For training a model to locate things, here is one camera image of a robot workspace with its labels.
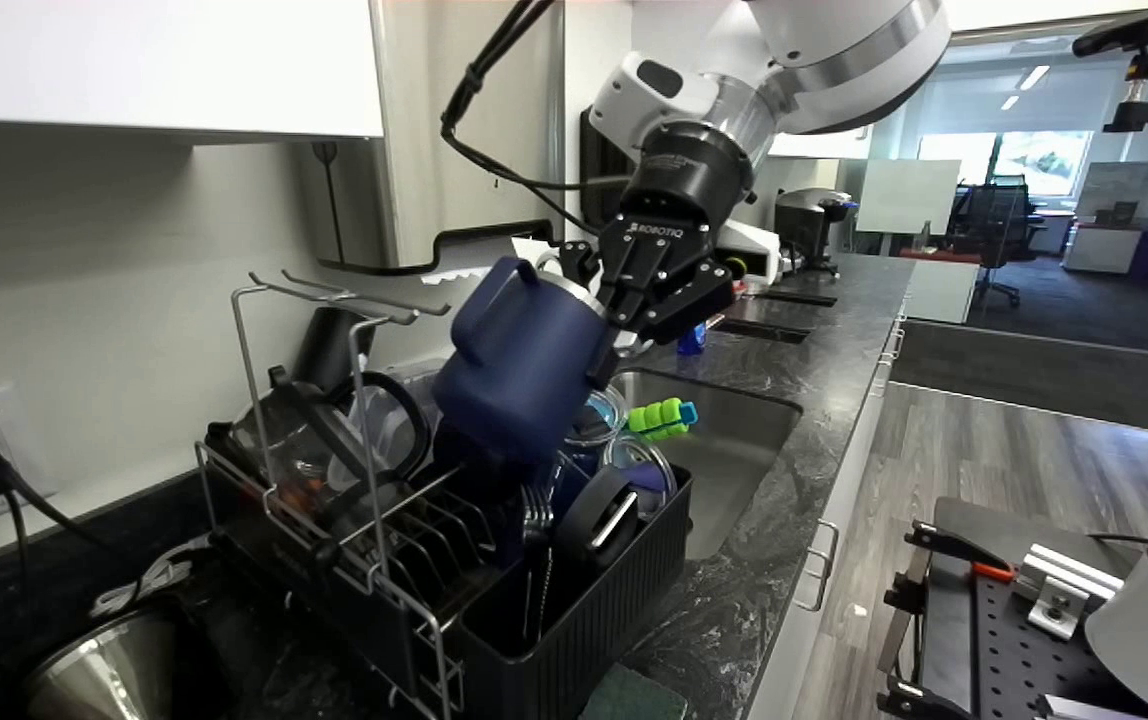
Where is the steel bowl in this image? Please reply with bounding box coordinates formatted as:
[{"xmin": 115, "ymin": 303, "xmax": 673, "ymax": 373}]
[{"xmin": 20, "ymin": 604, "xmax": 189, "ymax": 720}]

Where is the black hanging cup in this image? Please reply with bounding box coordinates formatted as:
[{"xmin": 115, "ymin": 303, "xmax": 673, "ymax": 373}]
[{"xmin": 291, "ymin": 303, "xmax": 364, "ymax": 395}]

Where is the black tool board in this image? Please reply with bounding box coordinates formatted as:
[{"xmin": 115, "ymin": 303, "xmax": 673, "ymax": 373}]
[{"xmin": 879, "ymin": 496, "xmax": 1146, "ymax": 720}]

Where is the blue dish soap bottle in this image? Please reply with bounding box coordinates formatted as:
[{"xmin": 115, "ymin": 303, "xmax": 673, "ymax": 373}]
[{"xmin": 673, "ymin": 316, "xmax": 714, "ymax": 358}]

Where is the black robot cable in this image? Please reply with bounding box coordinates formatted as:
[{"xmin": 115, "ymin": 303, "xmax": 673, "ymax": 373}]
[{"xmin": 438, "ymin": 0, "xmax": 650, "ymax": 240}]

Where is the chrome wire rack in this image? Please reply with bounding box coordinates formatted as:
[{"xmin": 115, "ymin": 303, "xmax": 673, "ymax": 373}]
[{"xmin": 191, "ymin": 266, "xmax": 469, "ymax": 720}]

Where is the glass with black ring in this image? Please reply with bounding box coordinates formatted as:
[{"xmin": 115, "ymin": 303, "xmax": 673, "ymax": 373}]
[{"xmin": 348, "ymin": 366, "xmax": 446, "ymax": 478}]

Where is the whiteboard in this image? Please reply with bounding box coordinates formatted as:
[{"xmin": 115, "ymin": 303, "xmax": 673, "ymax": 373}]
[{"xmin": 851, "ymin": 154, "xmax": 969, "ymax": 240}]

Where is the black coffee maker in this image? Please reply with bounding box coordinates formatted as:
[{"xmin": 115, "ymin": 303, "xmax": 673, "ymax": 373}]
[{"xmin": 773, "ymin": 185, "xmax": 860, "ymax": 274}]

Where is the wide white upper cabinet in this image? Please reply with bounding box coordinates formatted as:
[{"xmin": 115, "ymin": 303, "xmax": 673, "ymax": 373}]
[{"xmin": 0, "ymin": 0, "xmax": 388, "ymax": 145}]

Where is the black office chair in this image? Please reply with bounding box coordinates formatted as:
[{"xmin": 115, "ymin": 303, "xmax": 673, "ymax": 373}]
[{"xmin": 952, "ymin": 176, "xmax": 1044, "ymax": 272}]

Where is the green yellow sponge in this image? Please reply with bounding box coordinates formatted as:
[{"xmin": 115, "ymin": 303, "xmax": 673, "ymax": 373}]
[{"xmin": 580, "ymin": 660, "xmax": 698, "ymax": 720}]

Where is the black plastic dish rack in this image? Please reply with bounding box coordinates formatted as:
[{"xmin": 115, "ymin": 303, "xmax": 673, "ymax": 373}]
[{"xmin": 446, "ymin": 464, "xmax": 699, "ymax": 720}]

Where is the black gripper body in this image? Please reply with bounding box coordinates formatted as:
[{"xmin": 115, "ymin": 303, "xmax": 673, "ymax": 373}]
[{"xmin": 597, "ymin": 117, "xmax": 755, "ymax": 297}]

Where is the green dish brush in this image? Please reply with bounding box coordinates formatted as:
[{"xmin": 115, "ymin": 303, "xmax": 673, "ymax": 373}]
[{"xmin": 624, "ymin": 395, "xmax": 703, "ymax": 444}]

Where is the white lower cabinet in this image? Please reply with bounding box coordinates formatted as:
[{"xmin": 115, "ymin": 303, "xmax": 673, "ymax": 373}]
[{"xmin": 741, "ymin": 316, "xmax": 923, "ymax": 720}]

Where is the clear glass pitcher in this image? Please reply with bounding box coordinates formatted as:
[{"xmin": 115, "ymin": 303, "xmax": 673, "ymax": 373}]
[{"xmin": 223, "ymin": 376, "xmax": 383, "ymax": 517}]

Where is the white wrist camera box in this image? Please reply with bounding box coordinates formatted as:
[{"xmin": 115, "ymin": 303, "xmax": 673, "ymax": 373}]
[{"xmin": 715, "ymin": 214, "xmax": 787, "ymax": 282}]

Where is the silver metal bracket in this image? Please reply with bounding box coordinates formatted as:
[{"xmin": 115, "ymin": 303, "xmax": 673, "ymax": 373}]
[{"xmin": 1020, "ymin": 535, "xmax": 1133, "ymax": 649}]

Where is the black mug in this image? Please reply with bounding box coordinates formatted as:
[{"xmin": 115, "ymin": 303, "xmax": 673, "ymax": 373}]
[{"xmin": 550, "ymin": 464, "xmax": 652, "ymax": 572}]

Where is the stainless paper towel dispenser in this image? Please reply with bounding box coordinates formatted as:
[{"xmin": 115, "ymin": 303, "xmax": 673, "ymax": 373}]
[{"xmin": 296, "ymin": 0, "xmax": 567, "ymax": 282}]

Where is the blue mug steel interior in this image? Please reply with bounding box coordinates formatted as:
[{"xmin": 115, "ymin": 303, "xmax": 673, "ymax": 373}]
[{"xmin": 430, "ymin": 253, "xmax": 624, "ymax": 478}]

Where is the orange handled black tool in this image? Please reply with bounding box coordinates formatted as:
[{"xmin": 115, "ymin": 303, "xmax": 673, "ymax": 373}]
[{"xmin": 901, "ymin": 517, "xmax": 1024, "ymax": 590}]

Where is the stainless steel sink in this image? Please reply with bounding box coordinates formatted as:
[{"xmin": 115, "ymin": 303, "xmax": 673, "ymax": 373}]
[{"xmin": 608, "ymin": 363, "xmax": 810, "ymax": 562}]

